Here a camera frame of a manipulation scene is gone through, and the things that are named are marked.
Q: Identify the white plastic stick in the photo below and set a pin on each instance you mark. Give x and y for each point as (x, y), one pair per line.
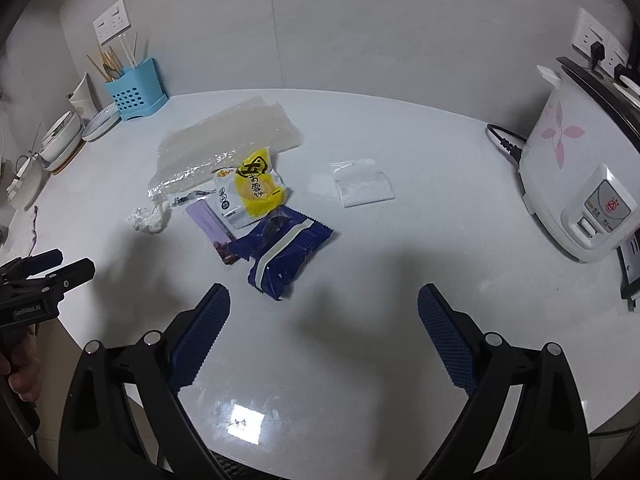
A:
(134, 50)
(125, 52)

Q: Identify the white cone cup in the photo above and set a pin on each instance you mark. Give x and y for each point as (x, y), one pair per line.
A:
(82, 100)

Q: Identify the yellow snack packet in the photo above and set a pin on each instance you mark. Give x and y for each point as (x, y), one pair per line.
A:
(257, 190)

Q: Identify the white tissue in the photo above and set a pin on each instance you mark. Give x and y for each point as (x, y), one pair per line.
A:
(147, 220)

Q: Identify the white wall socket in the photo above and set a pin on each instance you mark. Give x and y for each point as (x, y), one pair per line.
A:
(614, 55)
(121, 16)
(103, 29)
(585, 30)

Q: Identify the white flowered rice cooker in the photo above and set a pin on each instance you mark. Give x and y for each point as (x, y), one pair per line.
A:
(565, 160)

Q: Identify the wooden trivet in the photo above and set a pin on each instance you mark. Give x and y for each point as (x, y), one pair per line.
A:
(70, 162)

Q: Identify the small white dark-rimmed bowl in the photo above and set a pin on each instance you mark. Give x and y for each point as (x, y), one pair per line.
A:
(62, 127)

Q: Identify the blue patterned plate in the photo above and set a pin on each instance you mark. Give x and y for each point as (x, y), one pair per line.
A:
(100, 125)

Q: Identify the clear bubble wrap sheet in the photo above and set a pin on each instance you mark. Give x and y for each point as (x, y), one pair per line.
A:
(225, 135)

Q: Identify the large white bowl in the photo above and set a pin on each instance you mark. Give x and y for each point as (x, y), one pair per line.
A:
(62, 147)

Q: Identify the dark blue snack wrapper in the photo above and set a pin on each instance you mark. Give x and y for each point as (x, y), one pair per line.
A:
(285, 255)

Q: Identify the small clear zip bag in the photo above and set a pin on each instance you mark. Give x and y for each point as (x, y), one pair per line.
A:
(362, 187)

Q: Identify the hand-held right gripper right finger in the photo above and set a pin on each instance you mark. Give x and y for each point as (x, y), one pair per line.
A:
(447, 340)

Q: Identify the person's left hand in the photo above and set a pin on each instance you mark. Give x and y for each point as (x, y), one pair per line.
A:
(27, 375)

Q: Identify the purple stick packet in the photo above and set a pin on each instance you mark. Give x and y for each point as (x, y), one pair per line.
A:
(210, 225)

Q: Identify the blue plastic utensil holder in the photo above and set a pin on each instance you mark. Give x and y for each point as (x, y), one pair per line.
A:
(135, 95)

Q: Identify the bundle of wooden chopsticks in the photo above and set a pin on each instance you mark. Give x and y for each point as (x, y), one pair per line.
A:
(107, 65)

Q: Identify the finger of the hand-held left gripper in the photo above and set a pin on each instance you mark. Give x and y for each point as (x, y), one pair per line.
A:
(67, 277)
(42, 261)

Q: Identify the black power plug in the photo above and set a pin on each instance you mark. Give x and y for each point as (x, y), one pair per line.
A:
(627, 74)
(597, 54)

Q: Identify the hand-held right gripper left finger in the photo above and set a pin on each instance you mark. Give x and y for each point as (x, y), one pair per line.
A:
(200, 335)

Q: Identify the white quilted dish cloth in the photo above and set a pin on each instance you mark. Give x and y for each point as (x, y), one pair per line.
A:
(22, 235)

